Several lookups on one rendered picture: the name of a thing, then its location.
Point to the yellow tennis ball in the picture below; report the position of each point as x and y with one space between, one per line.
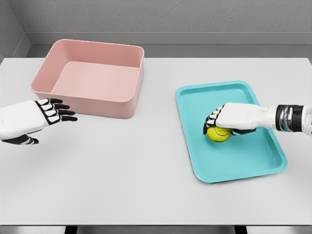
218 134

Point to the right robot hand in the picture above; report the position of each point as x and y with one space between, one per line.
237 116

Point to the pink rectangular basket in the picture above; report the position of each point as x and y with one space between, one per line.
90 78

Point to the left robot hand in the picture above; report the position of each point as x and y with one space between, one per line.
23 116

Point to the blue rectangular tray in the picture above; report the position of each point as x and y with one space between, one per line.
229 131

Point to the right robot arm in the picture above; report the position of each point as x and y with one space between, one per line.
287 118

